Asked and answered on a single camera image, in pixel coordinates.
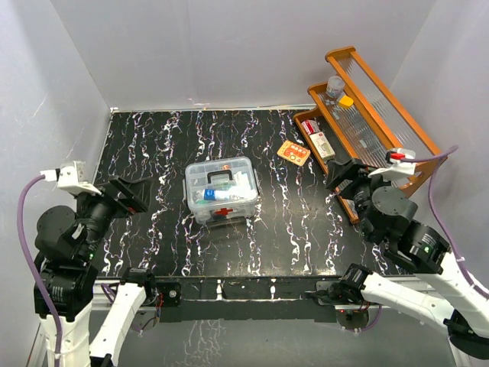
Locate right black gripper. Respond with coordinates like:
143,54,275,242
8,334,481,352
325,158,396,242

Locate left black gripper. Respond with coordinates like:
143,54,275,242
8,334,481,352
75,174,153,259

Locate orange plaster packet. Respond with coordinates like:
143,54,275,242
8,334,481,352
277,140,310,167

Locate blue white spray bottle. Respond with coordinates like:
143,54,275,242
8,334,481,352
202,189,232,201

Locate clear box lid with handle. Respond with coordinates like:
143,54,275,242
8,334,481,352
184,156,259,202

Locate clear first aid box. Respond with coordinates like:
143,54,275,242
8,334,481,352
187,198,261,225

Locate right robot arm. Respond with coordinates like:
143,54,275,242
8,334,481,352
326,159,488,360

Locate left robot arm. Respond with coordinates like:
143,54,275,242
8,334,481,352
34,171,158,366

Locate beige medicine box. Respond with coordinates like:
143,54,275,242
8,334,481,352
309,132,335,161

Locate red white medicine box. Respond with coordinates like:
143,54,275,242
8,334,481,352
301,119,321,135

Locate orange wooden shelf rack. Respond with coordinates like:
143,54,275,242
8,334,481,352
293,45,448,225

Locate yellow capped bottle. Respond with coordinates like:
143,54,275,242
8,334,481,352
338,95,354,109

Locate clear jar on shelf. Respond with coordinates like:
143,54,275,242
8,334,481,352
325,76,345,99

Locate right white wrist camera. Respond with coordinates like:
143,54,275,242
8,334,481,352
368,148,416,181

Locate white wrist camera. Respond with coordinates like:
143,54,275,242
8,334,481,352
40,161,102,197
368,148,416,181

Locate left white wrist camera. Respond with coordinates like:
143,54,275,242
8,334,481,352
40,161,102,197

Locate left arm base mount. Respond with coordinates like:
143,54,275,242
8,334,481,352
120,268,182,318

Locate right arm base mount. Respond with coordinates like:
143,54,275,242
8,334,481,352
305,264,374,311

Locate metal frame rail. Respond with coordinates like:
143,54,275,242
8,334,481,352
30,213,471,367

